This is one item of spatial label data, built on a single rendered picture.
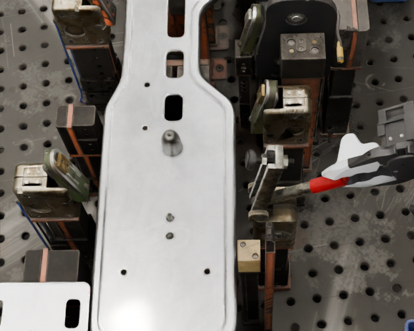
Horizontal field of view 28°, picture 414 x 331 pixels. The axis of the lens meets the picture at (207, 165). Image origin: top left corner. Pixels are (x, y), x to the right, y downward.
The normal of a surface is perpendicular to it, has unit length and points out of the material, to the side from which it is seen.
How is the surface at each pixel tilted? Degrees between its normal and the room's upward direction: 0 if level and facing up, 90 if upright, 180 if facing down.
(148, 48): 0
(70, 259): 0
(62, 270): 0
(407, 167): 90
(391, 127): 31
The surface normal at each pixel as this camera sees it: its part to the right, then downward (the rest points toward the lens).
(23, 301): -0.06, -0.44
